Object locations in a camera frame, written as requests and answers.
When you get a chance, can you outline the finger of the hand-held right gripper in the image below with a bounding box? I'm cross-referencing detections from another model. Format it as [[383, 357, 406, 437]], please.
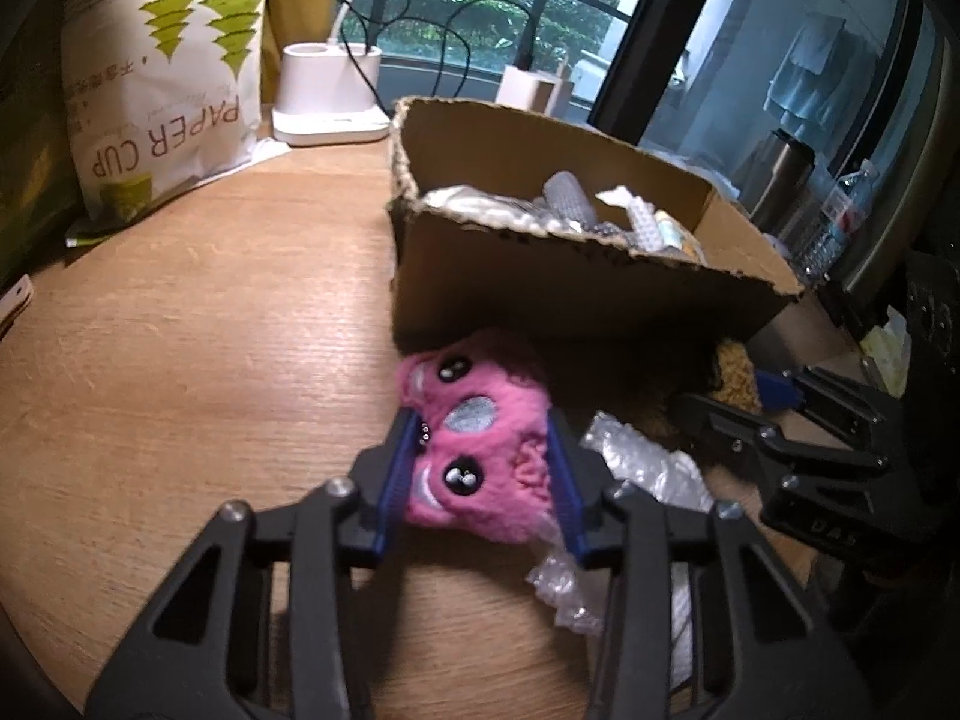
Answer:
[[754, 364, 912, 451], [675, 392, 890, 481]]

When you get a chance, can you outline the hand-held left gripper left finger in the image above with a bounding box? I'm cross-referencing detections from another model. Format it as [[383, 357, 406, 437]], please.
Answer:
[[84, 409, 421, 720]]

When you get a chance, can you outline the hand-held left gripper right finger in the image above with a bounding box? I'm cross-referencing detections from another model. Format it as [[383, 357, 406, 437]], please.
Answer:
[[546, 412, 871, 720]]

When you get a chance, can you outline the yellow textured sponge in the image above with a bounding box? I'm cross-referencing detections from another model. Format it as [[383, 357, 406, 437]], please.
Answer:
[[709, 341, 766, 413]]

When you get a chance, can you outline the clear bubble wrap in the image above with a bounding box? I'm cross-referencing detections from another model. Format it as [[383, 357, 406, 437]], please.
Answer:
[[525, 411, 717, 635]]

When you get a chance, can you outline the pink plush toy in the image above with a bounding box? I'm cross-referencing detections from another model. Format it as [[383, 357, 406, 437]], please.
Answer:
[[394, 330, 571, 545]]

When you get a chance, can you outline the cardboard box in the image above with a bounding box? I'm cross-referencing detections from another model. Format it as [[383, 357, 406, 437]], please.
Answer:
[[386, 96, 805, 350]]

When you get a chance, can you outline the white paper towel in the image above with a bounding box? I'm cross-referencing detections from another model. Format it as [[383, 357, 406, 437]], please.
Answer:
[[420, 184, 556, 233]]

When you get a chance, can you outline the grey bubble wrap roll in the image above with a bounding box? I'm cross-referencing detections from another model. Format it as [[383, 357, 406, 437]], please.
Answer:
[[541, 171, 601, 233]]

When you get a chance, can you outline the yellow green tissue pack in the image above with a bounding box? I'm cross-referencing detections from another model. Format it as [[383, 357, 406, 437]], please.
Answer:
[[859, 307, 912, 398]]

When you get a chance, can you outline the clear water bottle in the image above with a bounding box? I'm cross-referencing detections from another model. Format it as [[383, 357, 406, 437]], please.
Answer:
[[791, 161, 878, 286]]

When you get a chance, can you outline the steel thermos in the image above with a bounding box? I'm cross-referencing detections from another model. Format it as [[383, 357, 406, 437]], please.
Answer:
[[746, 129, 817, 230]]

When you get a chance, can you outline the light blue hanging garment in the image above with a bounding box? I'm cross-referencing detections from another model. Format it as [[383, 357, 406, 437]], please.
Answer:
[[765, 11, 882, 140]]

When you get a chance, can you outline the white desk lamp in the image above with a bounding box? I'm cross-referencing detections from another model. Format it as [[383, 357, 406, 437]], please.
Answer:
[[271, 0, 392, 147]]

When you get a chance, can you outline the white flat card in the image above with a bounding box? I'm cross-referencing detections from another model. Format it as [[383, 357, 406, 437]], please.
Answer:
[[0, 275, 35, 338]]

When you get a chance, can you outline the paper cup sleeve bag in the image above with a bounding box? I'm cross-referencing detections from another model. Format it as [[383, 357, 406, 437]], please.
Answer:
[[60, 0, 275, 224]]

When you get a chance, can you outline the brown curtain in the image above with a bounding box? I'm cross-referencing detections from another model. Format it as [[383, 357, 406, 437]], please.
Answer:
[[259, 0, 338, 106]]

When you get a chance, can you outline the green snack bag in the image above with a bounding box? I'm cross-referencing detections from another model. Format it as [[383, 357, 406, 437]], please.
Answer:
[[0, 0, 98, 282]]

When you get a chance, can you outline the black cable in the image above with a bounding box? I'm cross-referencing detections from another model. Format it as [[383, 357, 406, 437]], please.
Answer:
[[334, 0, 548, 113]]

